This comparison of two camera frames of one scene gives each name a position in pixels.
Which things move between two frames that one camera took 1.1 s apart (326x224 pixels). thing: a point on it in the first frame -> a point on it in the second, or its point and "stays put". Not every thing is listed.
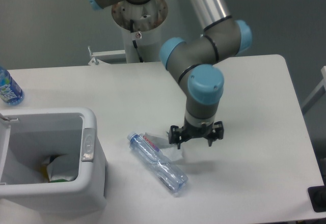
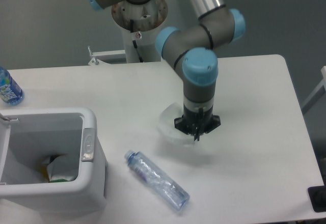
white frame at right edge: [320, 90] stays put
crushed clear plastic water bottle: [171, 177] -> [157, 180]
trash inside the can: [61, 167] stays put
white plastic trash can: [29, 135] stays put
